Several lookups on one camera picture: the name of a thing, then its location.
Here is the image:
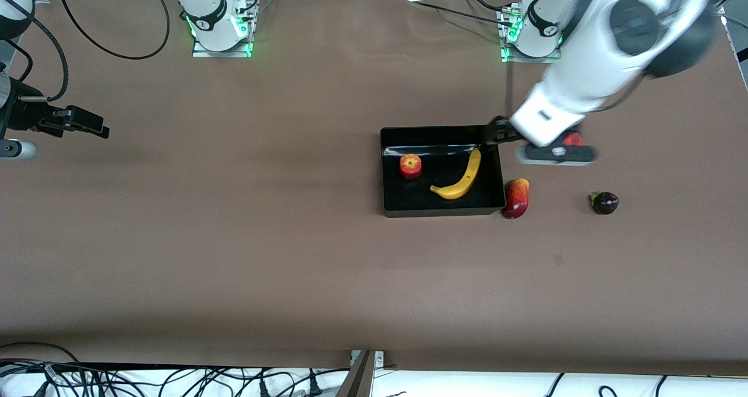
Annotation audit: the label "arm wrist black cable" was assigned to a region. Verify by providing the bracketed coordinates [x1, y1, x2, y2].
[0, 17, 70, 102]
[529, 0, 719, 115]

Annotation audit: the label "yellow banana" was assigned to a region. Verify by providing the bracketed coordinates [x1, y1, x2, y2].
[430, 147, 482, 201]

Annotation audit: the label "brown paper table cover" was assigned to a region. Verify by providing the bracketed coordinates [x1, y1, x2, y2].
[0, 0, 748, 370]

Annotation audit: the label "dark slanted frame strut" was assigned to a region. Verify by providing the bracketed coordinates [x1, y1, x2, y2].
[335, 350, 375, 397]

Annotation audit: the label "red mango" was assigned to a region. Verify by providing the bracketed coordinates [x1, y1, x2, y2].
[503, 178, 530, 220]

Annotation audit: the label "dark purple mangosteen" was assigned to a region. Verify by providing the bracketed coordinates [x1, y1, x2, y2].
[588, 191, 619, 215]

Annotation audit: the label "long looping black cable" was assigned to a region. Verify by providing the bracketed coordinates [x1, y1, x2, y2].
[51, 0, 171, 60]

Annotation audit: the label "left arm wrist black cable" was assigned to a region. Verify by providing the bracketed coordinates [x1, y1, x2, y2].
[529, 0, 719, 115]

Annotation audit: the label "silver table edge bracket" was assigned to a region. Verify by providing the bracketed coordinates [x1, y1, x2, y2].
[350, 350, 385, 367]

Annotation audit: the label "black plastic tray box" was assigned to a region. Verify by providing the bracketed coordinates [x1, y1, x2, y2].
[380, 125, 507, 218]

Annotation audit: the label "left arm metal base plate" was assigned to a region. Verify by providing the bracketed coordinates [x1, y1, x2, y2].
[501, 5, 563, 63]

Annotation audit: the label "red striped apple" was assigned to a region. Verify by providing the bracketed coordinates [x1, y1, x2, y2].
[399, 154, 423, 180]

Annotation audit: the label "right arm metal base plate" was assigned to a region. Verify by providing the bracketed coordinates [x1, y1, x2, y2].
[192, 0, 254, 58]

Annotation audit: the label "arched black floor cable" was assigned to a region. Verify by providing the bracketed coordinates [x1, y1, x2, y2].
[0, 342, 82, 380]

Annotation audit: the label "right arm wrist black cable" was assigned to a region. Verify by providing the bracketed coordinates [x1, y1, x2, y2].
[0, 17, 70, 102]

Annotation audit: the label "tangled black floor cables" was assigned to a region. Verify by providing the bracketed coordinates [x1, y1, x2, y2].
[0, 359, 329, 397]

